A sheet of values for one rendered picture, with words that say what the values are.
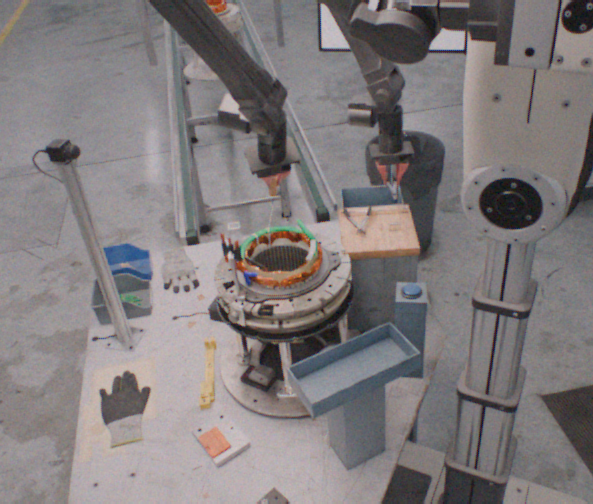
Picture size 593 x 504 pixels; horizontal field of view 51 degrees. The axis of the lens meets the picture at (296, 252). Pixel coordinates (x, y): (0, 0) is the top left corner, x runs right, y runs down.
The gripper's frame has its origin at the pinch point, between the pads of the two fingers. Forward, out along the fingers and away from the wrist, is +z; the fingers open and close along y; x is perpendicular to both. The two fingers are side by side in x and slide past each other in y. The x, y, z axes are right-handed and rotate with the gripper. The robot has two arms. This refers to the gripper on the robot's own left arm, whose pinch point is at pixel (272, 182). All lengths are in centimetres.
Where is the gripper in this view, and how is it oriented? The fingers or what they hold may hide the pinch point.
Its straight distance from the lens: 131.9
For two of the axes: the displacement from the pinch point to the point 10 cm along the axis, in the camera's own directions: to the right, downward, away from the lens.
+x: 3.2, 8.0, -5.0
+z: -0.2, 5.4, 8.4
